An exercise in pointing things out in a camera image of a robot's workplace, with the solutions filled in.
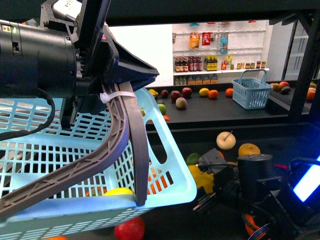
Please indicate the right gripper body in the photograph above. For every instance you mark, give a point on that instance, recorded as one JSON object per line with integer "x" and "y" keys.
{"x": 226, "y": 189}

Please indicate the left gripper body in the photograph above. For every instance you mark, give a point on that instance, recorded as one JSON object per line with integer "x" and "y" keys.
{"x": 73, "y": 61}

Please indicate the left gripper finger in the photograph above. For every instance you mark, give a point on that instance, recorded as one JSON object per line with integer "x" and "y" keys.
{"x": 137, "y": 84}
{"x": 122, "y": 64}

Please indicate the light blue shopping basket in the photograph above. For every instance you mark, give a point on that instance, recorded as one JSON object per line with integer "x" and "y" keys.
{"x": 75, "y": 162}

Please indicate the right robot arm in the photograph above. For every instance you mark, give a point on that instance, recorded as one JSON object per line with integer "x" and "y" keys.
{"x": 267, "y": 202}

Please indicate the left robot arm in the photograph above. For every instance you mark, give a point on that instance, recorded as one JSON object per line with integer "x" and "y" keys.
{"x": 19, "y": 60}

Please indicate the white shelf with bottles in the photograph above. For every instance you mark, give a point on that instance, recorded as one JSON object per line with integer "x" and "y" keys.
{"x": 215, "y": 52}

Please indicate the black metal shelf rack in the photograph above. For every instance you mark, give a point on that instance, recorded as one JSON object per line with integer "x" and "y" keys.
{"x": 183, "y": 128}

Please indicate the yellow starfruit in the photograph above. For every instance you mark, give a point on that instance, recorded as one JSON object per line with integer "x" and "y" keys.
{"x": 154, "y": 93}

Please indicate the dark red plum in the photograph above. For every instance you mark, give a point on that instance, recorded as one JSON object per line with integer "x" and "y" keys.
{"x": 164, "y": 93}

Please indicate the far green apple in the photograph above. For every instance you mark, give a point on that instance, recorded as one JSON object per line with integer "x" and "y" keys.
{"x": 162, "y": 109}

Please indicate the white zip tie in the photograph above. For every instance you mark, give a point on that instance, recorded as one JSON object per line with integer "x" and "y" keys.
{"x": 105, "y": 97}

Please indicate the yellow-orange apple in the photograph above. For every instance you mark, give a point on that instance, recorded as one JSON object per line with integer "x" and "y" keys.
{"x": 248, "y": 149}

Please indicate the dark green lime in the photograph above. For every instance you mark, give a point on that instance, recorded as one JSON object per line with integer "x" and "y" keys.
{"x": 192, "y": 159}

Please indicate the far pink peach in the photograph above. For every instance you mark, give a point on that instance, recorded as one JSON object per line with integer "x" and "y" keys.
{"x": 181, "y": 103}

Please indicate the white pear with stem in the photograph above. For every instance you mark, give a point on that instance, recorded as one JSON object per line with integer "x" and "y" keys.
{"x": 226, "y": 140}

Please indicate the dark red apple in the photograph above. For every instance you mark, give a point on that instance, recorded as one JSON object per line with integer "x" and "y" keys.
{"x": 186, "y": 92}

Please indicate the far mandarin orange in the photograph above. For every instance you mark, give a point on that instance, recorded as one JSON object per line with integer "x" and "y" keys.
{"x": 213, "y": 94}

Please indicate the far right orange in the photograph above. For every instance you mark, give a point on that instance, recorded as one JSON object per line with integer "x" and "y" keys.
{"x": 229, "y": 92}

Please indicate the small blue basket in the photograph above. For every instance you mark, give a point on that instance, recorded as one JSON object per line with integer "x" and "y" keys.
{"x": 251, "y": 93}

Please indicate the red pomegranate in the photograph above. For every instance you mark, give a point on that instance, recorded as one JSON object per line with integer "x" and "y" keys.
{"x": 133, "y": 229}

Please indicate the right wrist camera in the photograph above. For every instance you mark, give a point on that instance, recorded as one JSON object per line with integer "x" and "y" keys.
{"x": 212, "y": 162}

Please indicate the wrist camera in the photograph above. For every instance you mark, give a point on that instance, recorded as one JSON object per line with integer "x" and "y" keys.
{"x": 212, "y": 162}
{"x": 67, "y": 10}

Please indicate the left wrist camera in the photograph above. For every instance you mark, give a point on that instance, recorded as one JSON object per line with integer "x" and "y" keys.
{"x": 67, "y": 10}

